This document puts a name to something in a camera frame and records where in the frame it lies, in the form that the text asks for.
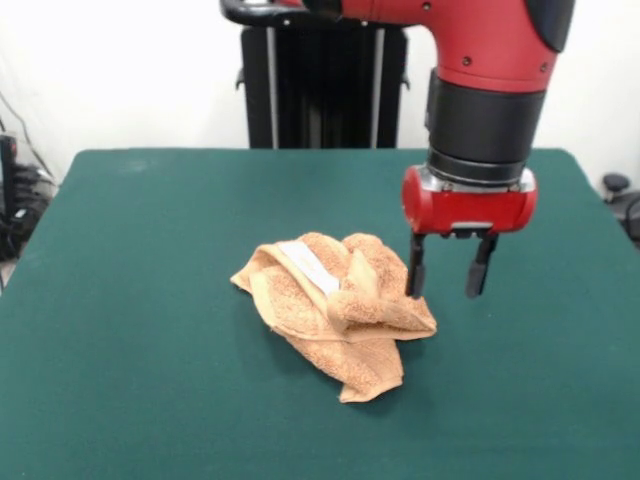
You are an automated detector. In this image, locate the black electronics box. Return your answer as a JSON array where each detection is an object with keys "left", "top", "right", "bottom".
[{"left": 0, "top": 132, "right": 36, "bottom": 262}]

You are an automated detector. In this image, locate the grey wall cable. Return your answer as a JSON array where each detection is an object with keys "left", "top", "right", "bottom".
[{"left": 0, "top": 92, "right": 56, "bottom": 181}]

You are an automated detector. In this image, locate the dark green table cloth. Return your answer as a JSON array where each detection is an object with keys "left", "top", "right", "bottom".
[{"left": 0, "top": 146, "right": 640, "bottom": 480}]

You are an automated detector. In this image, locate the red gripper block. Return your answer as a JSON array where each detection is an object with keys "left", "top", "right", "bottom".
[{"left": 401, "top": 164, "right": 540, "bottom": 301}]

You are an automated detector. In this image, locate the tan terry towel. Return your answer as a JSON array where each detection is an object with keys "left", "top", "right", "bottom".
[{"left": 229, "top": 230, "right": 438, "bottom": 405}]

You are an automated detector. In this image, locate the black office chair base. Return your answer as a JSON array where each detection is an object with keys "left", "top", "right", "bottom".
[{"left": 601, "top": 172, "right": 640, "bottom": 236}]

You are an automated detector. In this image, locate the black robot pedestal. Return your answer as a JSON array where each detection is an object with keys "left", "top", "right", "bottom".
[{"left": 218, "top": 0, "right": 431, "bottom": 150}]

